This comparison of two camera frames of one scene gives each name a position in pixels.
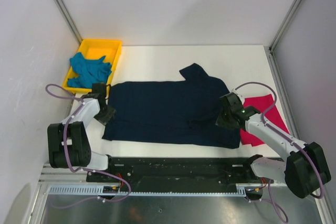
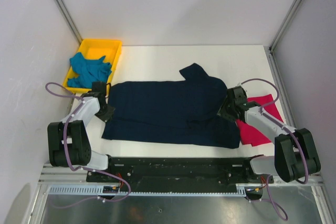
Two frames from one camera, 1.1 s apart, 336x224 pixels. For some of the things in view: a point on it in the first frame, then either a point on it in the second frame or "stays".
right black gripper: [220, 121] -> [222, 112]
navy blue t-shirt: [184, 112] stays
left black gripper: [110, 114] stays
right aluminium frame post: [269, 49] stays
